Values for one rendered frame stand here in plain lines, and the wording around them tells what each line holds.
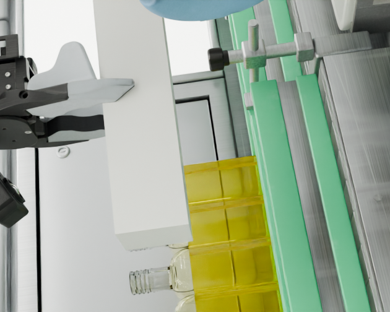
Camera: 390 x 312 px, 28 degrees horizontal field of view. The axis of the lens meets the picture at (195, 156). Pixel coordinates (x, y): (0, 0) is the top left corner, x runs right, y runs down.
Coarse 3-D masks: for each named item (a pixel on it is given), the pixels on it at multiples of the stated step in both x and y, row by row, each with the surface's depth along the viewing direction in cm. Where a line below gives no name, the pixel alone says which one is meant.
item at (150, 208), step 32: (96, 0) 70; (128, 0) 70; (96, 32) 69; (128, 32) 69; (160, 32) 68; (128, 64) 67; (160, 64) 67; (128, 96) 66; (160, 96) 66; (128, 128) 66; (160, 128) 65; (128, 160) 65; (160, 160) 64; (128, 192) 64; (160, 192) 64; (128, 224) 63; (160, 224) 63
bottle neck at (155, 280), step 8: (136, 272) 95; (144, 272) 95; (152, 272) 95; (160, 272) 95; (136, 280) 94; (144, 280) 94; (152, 280) 94; (160, 280) 94; (168, 280) 94; (136, 288) 94; (144, 288) 94; (152, 288) 94; (160, 288) 95; (168, 288) 95
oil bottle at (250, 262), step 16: (240, 240) 94; (256, 240) 94; (176, 256) 94; (192, 256) 94; (208, 256) 94; (224, 256) 93; (240, 256) 93; (256, 256) 93; (272, 256) 93; (176, 272) 93; (192, 272) 93; (208, 272) 93; (224, 272) 92; (240, 272) 92; (256, 272) 92; (272, 272) 92; (176, 288) 93; (192, 288) 92; (208, 288) 92; (224, 288) 93
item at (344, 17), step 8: (336, 0) 99; (344, 0) 98; (352, 0) 90; (336, 8) 98; (344, 8) 92; (352, 8) 92; (336, 16) 98; (344, 16) 93; (352, 16) 95; (344, 24) 94
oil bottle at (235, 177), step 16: (224, 160) 100; (240, 160) 100; (256, 160) 100; (192, 176) 99; (208, 176) 99; (224, 176) 99; (240, 176) 99; (256, 176) 99; (192, 192) 98; (208, 192) 98; (224, 192) 98; (240, 192) 98; (256, 192) 98
